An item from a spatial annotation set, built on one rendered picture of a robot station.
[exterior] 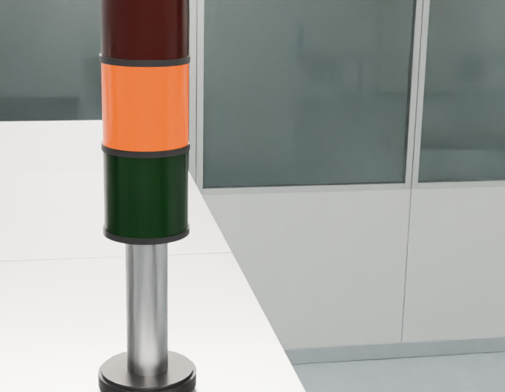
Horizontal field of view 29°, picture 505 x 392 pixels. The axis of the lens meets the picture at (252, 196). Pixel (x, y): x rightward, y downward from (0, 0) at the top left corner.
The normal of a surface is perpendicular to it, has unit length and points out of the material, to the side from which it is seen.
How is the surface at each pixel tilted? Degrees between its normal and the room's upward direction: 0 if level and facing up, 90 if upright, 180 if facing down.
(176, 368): 0
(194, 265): 0
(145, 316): 90
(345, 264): 90
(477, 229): 90
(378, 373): 0
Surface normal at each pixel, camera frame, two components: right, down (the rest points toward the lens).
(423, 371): 0.02, -0.97
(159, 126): 0.41, 0.24
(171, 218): 0.67, 0.20
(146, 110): 0.11, 0.25
